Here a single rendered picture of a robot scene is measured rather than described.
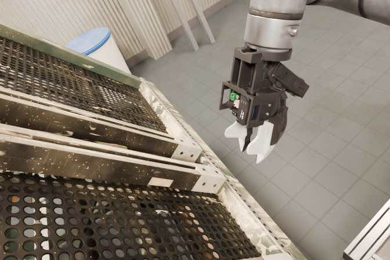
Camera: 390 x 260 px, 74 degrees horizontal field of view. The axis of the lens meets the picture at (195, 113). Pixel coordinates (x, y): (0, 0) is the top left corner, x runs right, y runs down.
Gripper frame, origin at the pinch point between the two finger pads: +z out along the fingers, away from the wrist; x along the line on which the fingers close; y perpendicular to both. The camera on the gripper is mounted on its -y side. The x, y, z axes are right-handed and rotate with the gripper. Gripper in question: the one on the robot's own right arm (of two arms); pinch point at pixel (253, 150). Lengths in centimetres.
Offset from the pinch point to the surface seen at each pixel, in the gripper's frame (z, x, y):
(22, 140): 3.6, -28.1, 36.5
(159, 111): 36, -82, -22
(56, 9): 19, -323, -13
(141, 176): 21.8, -25.8, 12.1
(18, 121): 8, -45, 37
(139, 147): 24.7, -42.7, 5.7
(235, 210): 39.5, -14.4, -15.8
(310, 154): 81, -51, -130
